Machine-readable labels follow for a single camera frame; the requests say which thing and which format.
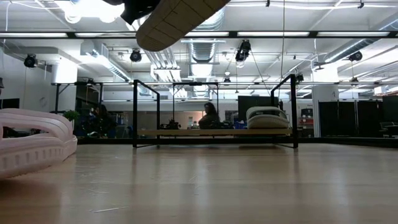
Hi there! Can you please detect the black room partition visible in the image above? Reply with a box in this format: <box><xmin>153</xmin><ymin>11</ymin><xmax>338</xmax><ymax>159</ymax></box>
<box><xmin>318</xmin><ymin>99</ymin><xmax>384</xmax><ymax>138</ymax></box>

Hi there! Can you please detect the black background workstation frame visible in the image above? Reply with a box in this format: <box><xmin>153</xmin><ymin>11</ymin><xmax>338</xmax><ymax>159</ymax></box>
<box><xmin>172</xmin><ymin>82</ymin><xmax>220</xmax><ymax>130</ymax></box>

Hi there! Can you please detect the black standing board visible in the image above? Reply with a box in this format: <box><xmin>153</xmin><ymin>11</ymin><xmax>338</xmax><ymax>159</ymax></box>
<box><xmin>238</xmin><ymin>95</ymin><xmax>280</xmax><ymax>122</ymax></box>

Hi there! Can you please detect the green background plant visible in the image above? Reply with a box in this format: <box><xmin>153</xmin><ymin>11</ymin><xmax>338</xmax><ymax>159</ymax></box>
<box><xmin>63</xmin><ymin>110</ymin><xmax>81</xmax><ymax>123</ymax></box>

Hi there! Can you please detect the pink rubber slide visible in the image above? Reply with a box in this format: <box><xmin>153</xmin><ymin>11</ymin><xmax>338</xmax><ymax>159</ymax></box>
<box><xmin>0</xmin><ymin>108</ymin><xmax>78</xmax><ymax>182</ymax></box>

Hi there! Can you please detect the black metal wood-board shelf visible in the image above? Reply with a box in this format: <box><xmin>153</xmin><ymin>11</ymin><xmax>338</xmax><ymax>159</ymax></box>
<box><xmin>132</xmin><ymin>73</ymin><xmax>299</xmax><ymax>149</ymax></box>

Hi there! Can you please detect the person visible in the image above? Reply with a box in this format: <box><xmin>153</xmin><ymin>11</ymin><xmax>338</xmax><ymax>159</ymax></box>
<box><xmin>88</xmin><ymin>104</ymin><xmax>118</xmax><ymax>138</ymax></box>
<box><xmin>198</xmin><ymin>101</ymin><xmax>221</xmax><ymax>130</ymax></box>

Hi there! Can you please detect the silver ventilation duct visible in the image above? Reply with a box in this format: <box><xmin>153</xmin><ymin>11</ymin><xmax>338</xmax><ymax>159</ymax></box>
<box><xmin>185</xmin><ymin>39</ymin><xmax>218</xmax><ymax>98</ymax></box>

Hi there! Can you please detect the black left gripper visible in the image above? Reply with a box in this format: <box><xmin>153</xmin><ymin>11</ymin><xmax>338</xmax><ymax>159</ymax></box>
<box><xmin>120</xmin><ymin>0</ymin><xmax>161</xmax><ymax>26</ymax></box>

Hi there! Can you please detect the round black ceiling fixture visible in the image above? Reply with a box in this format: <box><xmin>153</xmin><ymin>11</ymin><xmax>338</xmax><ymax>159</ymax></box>
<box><xmin>234</xmin><ymin>39</ymin><xmax>252</xmax><ymax>62</ymax></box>
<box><xmin>129</xmin><ymin>49</ymin><xmax>143</xmax><ymax>63</ymax></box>
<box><xmin>23</xmin><ymin>54</ymin><xmax>38</xmax><ymax>68</ymax></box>
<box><xmin>348</xmin><ymin>50</ymin><xmax>364</xmax><ymax>62</ymax></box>

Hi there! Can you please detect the black metal rig frame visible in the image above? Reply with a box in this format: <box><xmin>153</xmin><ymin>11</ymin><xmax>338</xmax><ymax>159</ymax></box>
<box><xmin>76</xmin><ymin>137</ymin><xmax>398</xmax><ymax>146</ymax></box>

